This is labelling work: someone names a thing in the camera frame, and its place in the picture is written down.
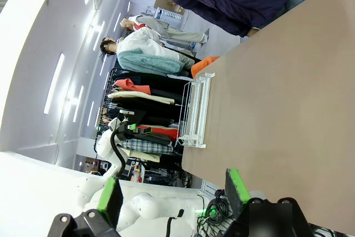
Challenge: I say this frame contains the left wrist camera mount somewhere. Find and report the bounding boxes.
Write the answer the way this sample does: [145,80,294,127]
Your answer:
[119,109,135,123]

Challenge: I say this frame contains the black-haired figure in white shirt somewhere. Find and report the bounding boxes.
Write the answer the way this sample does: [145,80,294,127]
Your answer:
[99,29,202,69]

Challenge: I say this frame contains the plaid hanging garment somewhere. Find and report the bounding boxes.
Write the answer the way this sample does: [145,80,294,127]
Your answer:
[120,138,176,155]

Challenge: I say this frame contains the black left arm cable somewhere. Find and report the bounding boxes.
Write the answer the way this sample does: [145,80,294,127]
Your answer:
[110,127,129,178]

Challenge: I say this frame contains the dark clothes rack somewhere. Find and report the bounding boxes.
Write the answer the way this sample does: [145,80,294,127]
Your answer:
[95,67,192,163]

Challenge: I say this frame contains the orange fabric item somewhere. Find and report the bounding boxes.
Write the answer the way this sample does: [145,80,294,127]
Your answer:
[190,56,220,79]

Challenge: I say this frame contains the red hanging garment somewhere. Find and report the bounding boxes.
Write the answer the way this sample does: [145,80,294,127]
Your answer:
[137,125,181,141]

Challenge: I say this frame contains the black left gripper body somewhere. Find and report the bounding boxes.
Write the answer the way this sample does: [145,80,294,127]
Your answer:
[118,122,131,140]

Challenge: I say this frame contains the power strip with green light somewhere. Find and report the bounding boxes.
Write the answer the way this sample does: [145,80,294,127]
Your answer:
[203,205,217,219]

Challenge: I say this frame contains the ceiling light strip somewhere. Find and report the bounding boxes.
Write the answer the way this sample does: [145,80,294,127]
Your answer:
[86,100,95,127]
[72,85,84,124]
[43,53,65,115]

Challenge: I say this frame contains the person's right hand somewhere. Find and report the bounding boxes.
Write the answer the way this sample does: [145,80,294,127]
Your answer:
[246,27,262,38]

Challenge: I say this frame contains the white wire can dispenser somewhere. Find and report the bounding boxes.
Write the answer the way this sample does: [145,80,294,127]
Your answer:
[175,72,216,150]

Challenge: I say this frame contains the right forearm in navy sleeve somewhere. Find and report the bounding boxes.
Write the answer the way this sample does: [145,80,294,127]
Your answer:
[210,6,253,38]

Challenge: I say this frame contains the black floor cable bundle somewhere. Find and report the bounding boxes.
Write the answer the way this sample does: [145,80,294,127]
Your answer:
[196,189,236,230]

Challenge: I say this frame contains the small cart with coloured items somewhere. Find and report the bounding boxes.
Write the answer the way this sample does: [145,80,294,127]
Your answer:
[127,161,145,184]

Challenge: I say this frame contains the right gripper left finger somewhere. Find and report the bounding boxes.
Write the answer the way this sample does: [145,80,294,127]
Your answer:
[48,177,124,237]

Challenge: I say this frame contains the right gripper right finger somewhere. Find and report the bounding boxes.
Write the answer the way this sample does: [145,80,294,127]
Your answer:
[223,168,315,237]

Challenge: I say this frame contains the cardboard box on shelf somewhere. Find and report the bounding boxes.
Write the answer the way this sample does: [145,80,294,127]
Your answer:
[153,0,186,16]

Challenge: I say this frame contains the cream hanging garment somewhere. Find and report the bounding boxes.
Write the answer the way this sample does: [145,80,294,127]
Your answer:
[107,90,176,106]

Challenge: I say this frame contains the red-orange folded garment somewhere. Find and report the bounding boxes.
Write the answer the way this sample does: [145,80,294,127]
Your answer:
[114,78,152,96]

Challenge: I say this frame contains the white plastic crate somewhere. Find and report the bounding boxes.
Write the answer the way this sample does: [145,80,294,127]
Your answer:
[153,6,184,22]

